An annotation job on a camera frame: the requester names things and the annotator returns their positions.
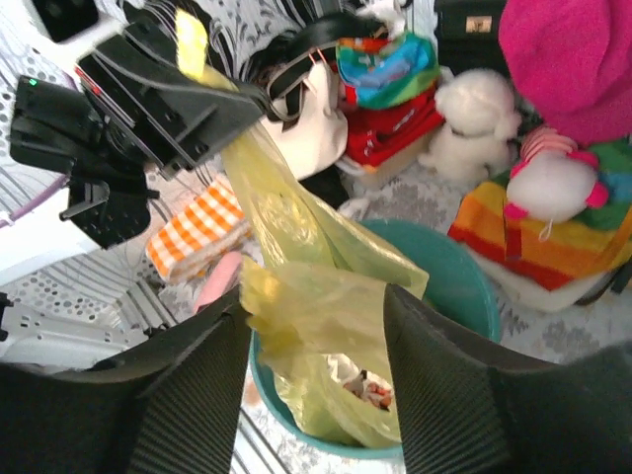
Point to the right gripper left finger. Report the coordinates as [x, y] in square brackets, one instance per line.
[181, 415]

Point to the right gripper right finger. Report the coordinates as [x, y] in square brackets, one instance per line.
[453, 411]

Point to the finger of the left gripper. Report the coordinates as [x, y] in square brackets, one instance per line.
[222, 115]

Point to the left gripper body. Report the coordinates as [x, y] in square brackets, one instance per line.
[151, 106]

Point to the teal trash bin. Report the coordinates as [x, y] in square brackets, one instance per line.
[458, 289]

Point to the yellow trash bag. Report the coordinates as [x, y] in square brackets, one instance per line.
[316, 297]

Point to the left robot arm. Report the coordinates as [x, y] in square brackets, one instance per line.
[98, 200]

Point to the cream canvas tote bag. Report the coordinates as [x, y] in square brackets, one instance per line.
[319, 138]

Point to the rainbow striped bag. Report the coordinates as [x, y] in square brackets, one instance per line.
[593, 242]

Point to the colourful printed bag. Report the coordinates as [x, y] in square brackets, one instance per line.
[380, 74]

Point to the magenta fabric bag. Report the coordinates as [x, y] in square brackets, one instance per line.
[572, 61]

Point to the crumpled white paper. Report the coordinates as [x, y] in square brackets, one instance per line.
[365, 385]

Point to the pink cloth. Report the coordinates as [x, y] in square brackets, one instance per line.
[222, 278]

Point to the orange checkered towel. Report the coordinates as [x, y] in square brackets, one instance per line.
[209, 227]

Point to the black hat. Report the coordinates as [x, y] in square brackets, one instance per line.
[290, 44]

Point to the red cloth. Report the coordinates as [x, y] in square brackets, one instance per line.
[377, 135]

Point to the pink white plush doll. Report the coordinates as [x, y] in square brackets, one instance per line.
[553, 180]

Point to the black leather handbag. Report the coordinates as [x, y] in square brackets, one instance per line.
[467, 35]

